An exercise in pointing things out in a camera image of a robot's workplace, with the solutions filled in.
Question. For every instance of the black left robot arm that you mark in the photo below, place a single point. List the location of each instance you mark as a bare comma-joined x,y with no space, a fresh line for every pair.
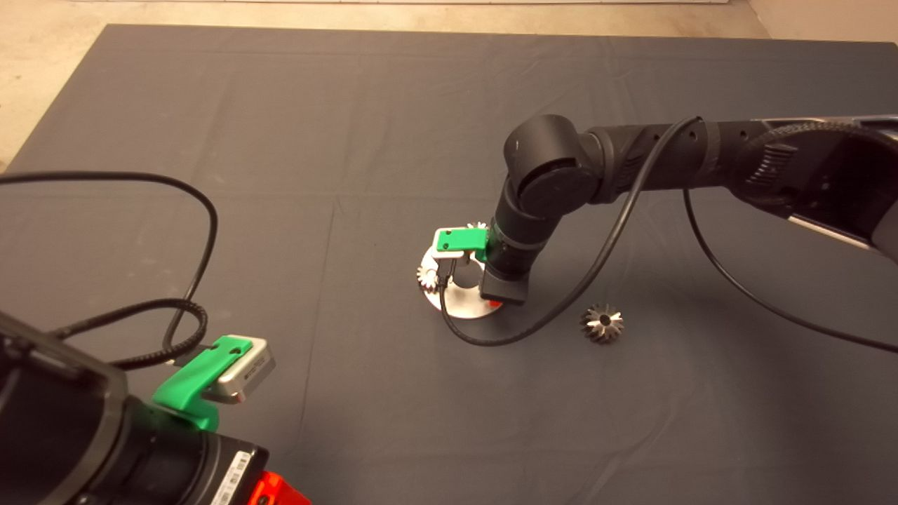
56,435

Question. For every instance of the green right camera mount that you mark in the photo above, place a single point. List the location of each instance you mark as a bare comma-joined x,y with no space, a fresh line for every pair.
463,240

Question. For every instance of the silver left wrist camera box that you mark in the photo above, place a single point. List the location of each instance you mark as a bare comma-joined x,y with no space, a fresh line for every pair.
245,370

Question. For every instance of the large steel bevel gear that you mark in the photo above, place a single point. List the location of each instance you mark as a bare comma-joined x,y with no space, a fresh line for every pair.
602,324

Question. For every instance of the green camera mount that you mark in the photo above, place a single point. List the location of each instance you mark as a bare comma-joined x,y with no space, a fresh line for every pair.
463,240
191,380

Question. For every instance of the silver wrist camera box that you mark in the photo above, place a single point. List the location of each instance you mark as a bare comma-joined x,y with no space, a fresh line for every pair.
449,255
245,370

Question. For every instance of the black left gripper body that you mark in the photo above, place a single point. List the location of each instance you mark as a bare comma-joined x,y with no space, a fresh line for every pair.
235,470

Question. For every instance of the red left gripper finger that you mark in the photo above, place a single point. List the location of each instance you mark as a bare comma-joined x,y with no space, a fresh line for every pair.
280,494

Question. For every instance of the dark grey table cloth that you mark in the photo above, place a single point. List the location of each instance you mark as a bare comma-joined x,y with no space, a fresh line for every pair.
351,140

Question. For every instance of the small steel gear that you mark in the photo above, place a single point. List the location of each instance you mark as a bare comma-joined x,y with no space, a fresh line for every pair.
477,226
426,278

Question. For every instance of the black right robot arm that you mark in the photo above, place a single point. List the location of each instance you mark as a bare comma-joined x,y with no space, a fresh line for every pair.
631,161

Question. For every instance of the round metal plate with hole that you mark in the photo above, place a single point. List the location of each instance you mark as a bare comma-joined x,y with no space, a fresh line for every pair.
466,308

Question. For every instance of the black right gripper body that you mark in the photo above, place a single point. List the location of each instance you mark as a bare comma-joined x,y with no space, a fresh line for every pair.
505,280

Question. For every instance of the green left camera mount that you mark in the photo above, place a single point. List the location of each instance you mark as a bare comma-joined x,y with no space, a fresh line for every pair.
191,380

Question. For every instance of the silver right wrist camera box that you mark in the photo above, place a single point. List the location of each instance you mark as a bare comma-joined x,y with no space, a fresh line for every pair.
449,255

